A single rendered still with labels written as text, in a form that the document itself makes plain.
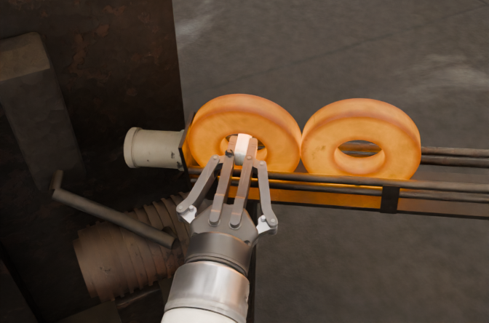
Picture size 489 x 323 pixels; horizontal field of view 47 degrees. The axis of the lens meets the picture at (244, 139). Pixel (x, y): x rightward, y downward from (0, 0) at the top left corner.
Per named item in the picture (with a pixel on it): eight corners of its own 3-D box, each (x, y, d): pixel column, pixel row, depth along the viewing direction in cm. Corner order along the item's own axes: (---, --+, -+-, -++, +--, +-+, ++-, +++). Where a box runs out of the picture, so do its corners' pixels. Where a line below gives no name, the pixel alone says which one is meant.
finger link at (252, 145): (242, 166, 73) (265, 169, 73) (249, 137, 76) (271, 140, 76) (243, 173, 74) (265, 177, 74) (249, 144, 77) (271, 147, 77)
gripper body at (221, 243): (181, 284, 68) (199, 218, 74) (250, 294, 67) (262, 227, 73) (175, 254, 62) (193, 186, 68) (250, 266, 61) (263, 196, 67)
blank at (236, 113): (184, 90, 75) (177, 107, 73) (300, 94, 72) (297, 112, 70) (202, 167, 86) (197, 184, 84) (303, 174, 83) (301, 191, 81)
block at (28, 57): (28, 153, 96) (-20, 38, 79) (74, 138, 98) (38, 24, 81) (40, 198, 89) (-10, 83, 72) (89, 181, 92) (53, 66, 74)
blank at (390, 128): (300, 94, 72) (297, 112, 70) (426, 98, 69) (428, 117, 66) (304, 174, 83) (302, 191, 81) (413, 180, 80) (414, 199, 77)
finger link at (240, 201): (226, 223, 66) (238, 225, 66) (245, 150, 73) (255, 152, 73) (228, 239, 70) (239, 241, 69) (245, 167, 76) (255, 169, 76)
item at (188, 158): (202, 161, 88) (191, 110, 80) (206, 161, 88) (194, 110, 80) (191, 198, 83) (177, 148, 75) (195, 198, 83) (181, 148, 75)
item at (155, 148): (142, 146, 87) (132, 118, 83) (198, 150, 85) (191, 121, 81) (129, 176, 83) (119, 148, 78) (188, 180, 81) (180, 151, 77)
